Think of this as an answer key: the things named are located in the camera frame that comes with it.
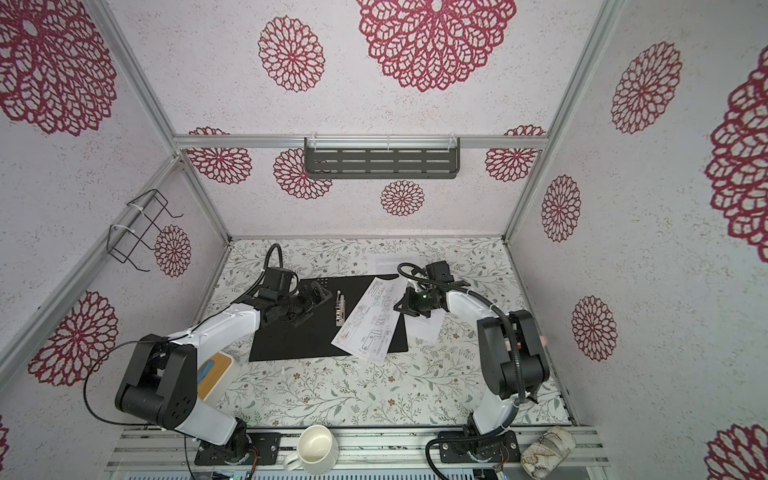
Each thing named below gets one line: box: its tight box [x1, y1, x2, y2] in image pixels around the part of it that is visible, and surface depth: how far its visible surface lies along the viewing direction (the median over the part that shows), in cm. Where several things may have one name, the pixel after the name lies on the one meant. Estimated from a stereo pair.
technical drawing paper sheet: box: [331, 277, 409, 363], surface depth 97 cm
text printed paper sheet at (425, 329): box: [403, 310, 446, 344], surface depth 97 cm
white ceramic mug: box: [283, 424, 339, 476], surface depth 71 cm
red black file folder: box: [249, 275, 409, 362], surface depth 93 cm
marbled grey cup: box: [521, 426, 577, 480], surface depth 72 cm
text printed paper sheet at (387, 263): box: [367, 253, 415, 275], surface depth 116 cm
